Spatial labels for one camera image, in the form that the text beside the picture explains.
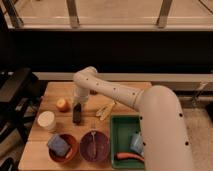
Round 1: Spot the black eraser block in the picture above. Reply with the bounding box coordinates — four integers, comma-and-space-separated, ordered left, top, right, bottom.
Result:
73, 103, 82, 124

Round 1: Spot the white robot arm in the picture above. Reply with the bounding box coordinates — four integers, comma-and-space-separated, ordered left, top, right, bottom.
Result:
73, 67, 195, 171

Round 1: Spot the bunch of dark grapes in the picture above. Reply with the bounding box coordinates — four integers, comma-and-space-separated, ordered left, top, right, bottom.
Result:
90, 90, 98, 95

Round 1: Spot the orange apple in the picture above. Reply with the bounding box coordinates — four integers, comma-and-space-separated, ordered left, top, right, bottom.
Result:
56, 98, 69, 112

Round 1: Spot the banana peel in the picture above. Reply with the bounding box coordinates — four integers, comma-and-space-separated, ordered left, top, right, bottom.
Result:
96, 101, 116, 121

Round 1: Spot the metal fork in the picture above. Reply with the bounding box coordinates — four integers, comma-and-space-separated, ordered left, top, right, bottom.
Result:
91, 130, 97, 158

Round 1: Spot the white lidded cup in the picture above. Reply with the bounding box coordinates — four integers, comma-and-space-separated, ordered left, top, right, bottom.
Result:
37, 111, 56, 132

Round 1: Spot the red-brown bowl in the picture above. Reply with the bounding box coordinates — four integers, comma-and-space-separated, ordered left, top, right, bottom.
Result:
48, 134, 78, 164

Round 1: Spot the green plastic tray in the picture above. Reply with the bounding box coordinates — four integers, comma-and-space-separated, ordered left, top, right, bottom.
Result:
110, 115, 145, 170

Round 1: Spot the blue sponge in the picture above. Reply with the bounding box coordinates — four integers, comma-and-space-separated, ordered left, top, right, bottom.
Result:
47, 134, 70, 157

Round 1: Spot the purple bowl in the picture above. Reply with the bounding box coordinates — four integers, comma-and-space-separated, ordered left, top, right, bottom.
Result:
79, 131, 110, 162

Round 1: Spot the black equipment stand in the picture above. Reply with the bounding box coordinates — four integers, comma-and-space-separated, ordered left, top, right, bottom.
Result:
0, 67, 46, 171

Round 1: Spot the orange carrot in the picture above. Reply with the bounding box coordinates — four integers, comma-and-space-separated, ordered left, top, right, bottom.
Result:
115, 152, 144, 162

